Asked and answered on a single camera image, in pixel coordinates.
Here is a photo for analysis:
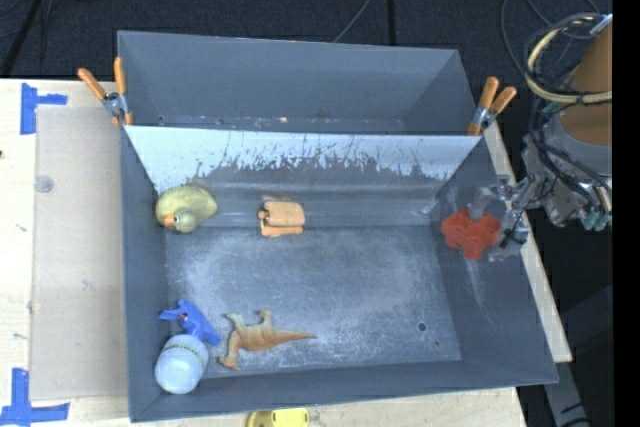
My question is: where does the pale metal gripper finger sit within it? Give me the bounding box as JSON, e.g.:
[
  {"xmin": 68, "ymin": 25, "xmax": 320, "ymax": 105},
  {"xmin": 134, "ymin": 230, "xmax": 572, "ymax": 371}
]
[
  {"xmin": 486, "ymin": 209, "xmax": 532, "ymax": 263},
  {"xmin": 468, "ymin": 185, "xmax": 509, "ymax": 221}
]

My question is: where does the red plastic block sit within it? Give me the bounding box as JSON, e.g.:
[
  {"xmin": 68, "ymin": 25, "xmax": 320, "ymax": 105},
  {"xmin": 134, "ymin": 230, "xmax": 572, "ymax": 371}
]
[{"xmin": 439, "ymin": 207, "xmax": 503, "ymax": 261}]

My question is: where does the grey metal bin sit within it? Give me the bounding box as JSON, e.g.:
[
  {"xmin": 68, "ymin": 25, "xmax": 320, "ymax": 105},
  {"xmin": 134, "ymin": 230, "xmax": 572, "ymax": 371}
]
[{"xmin": 115, "ymin": 30, "xmax": 561, "ymax": 424}]

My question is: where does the orange toy bread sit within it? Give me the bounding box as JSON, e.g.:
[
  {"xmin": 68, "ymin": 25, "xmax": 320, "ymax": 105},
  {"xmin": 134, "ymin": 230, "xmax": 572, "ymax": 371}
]
[{"xmin": 256, "ymin": 200, "xmax": 307, "ymax": 238}]

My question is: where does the orange toy dinosaur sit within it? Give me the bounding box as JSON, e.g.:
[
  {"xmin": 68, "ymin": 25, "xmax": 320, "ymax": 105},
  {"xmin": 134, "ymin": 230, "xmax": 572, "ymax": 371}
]
[{"xmin": 216, "ymin": 309, "xmax": 319, "ymax": 373}]

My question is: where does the yellow rubber duck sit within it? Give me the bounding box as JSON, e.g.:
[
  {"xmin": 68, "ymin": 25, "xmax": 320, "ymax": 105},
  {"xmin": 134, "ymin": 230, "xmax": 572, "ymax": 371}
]
[{"xmin": 154, "ymin": 184, "xmax": 220, "ymax": 235}]

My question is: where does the white spray bottle, blue head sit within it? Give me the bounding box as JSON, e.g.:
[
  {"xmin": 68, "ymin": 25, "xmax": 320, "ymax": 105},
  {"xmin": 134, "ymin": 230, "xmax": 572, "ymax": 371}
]
[{"xmin": 153, "ymin": 298, "xmax": 223, "ymax": 396}]

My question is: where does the pale wood flat board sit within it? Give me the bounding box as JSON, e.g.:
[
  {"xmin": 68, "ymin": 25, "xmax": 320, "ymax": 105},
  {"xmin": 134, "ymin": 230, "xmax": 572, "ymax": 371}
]
[{"xmin": 28, "ymin": 104, "xmax": 131, "ymax": 403}]

